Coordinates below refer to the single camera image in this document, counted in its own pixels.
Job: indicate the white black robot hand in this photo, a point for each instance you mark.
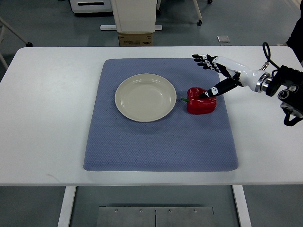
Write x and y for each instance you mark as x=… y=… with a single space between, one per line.
x=236 y=74

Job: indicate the red bell pepper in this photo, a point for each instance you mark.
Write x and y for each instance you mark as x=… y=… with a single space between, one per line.
x=197 y=105

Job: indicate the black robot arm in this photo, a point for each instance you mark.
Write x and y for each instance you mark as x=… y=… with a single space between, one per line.
x=287 y=84

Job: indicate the cream round plate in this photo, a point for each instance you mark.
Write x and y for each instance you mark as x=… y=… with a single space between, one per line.
x=145 y=97

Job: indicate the metal floor plate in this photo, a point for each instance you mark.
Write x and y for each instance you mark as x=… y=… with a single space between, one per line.
x=155 y=217

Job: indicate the small grey floor tile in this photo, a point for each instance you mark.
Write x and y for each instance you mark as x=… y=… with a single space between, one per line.
x=223 y=39

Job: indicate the blue textured mat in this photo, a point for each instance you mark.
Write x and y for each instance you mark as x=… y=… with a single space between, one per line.
x=178 y=142

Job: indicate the cardboard box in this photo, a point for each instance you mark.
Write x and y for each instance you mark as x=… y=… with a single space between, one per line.
x=135 y=40

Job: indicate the right white table leg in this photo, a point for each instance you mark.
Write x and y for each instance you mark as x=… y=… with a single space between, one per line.
x=241 y=206

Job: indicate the white table leg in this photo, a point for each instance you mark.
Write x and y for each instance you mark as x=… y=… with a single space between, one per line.
x=67 y=206
x=241 y=206

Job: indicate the white cabinet with slot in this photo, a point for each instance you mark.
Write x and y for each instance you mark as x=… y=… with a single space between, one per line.
x=90 y=6

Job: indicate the left white table leg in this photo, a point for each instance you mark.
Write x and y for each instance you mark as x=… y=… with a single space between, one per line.
x=67 y=206

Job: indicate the white rolling chair frame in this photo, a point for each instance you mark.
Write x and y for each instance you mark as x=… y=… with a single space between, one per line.
x=200 y=19

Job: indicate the white pedestal column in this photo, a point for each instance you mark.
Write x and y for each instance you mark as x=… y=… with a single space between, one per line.
x=133 y=17

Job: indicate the white frame with caster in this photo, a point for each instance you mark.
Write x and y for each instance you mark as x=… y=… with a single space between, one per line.
x=7 y=31

